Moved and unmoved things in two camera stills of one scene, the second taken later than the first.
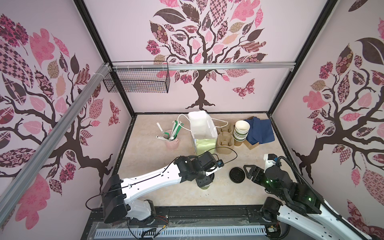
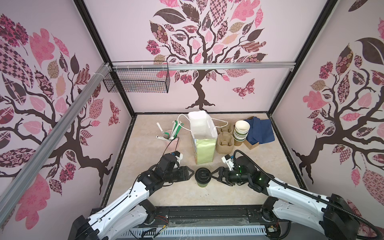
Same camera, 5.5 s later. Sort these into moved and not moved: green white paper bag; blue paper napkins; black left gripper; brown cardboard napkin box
Moved: black left gripper
Not moved: blue paper napkins; green white paper bag; brown cardboard napkin box
